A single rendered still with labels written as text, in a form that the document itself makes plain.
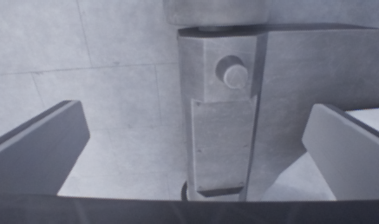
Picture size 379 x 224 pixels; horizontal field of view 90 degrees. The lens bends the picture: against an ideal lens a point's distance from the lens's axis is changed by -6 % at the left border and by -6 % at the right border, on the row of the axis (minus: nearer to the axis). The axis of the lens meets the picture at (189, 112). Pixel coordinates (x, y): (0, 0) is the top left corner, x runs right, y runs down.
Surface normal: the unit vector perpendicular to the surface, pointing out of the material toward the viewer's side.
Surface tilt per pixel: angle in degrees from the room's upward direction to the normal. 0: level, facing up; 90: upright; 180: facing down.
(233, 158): 0
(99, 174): 0
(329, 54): 0
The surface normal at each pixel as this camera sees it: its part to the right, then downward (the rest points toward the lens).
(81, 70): 0.09, 0.47
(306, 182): -0.04, -0.88
